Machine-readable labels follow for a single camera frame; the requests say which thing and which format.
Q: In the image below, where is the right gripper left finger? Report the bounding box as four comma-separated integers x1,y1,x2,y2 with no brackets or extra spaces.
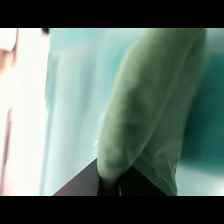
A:
54,157,100,196

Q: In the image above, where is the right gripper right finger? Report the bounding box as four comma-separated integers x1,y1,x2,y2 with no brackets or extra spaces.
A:
117,165,168,196

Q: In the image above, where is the green T-shirt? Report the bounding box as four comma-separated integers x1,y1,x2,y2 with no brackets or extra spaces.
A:
96,28,208,196

